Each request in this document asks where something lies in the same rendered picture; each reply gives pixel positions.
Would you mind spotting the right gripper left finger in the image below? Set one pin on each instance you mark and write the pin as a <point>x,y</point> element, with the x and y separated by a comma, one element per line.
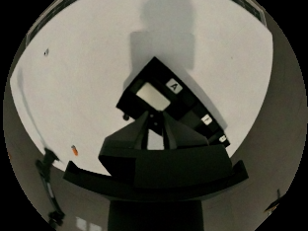
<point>130,135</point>

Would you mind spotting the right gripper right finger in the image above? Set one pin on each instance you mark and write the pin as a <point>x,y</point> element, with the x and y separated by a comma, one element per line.
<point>180,135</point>

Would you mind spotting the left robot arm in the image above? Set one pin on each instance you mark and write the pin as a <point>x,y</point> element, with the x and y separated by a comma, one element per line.
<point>43,166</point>

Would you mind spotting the black bolt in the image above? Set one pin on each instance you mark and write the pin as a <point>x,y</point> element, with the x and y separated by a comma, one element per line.
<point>125,117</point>

